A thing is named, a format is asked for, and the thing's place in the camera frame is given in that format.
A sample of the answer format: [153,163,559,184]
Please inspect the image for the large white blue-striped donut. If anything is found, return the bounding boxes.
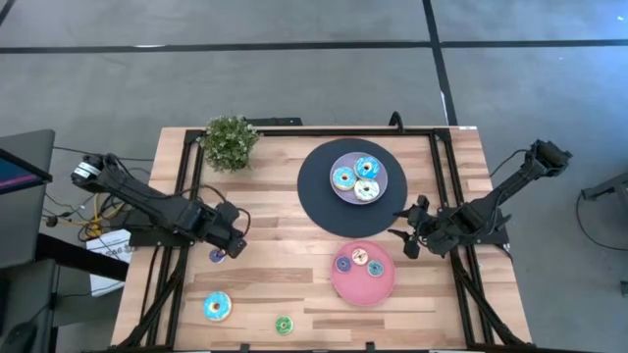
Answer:
[353,177,382,203]

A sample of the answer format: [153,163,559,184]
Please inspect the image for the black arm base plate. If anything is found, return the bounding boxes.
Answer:
[438,205,511,246]
[128,227,197,249]

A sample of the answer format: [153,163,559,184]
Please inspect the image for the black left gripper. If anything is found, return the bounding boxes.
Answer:
[203,200,248,260]

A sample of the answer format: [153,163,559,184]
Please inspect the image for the round black placemat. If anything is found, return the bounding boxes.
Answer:
[296,137,409,239]

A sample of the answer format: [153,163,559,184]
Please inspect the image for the purple plate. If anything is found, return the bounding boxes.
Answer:
[329,151,390,206]

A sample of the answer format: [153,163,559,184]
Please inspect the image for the black beam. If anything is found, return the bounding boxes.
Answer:
[36,233,130,281]

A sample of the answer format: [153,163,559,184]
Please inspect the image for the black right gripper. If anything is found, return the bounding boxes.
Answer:
[388,194,457,260]

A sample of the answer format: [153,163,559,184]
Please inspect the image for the large blue iced donut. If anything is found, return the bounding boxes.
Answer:
[332,166,358,192]
[353,155,381,180]

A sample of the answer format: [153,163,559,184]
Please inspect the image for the flat black device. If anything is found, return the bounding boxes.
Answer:
[243,116,304,127]

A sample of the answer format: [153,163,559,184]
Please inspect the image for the grey panel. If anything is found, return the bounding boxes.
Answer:
[0,128,56,270]

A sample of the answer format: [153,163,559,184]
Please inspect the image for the large turquoise iced donut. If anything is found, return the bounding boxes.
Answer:
[202,290,234,323]

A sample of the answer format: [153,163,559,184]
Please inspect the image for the pink plate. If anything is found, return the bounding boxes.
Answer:
[330,239,396,308]

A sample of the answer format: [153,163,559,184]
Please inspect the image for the green plant in black pot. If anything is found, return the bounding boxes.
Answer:
[199,115,264,173]

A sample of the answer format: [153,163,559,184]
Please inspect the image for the white printed paper box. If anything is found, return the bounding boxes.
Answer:
[85,228,133,298]

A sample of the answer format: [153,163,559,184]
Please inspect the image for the yellow cable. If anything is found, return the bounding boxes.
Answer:
[58,193,119,239]

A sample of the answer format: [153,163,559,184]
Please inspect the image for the tilted display screen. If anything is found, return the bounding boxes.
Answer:
[0,148,54,196]

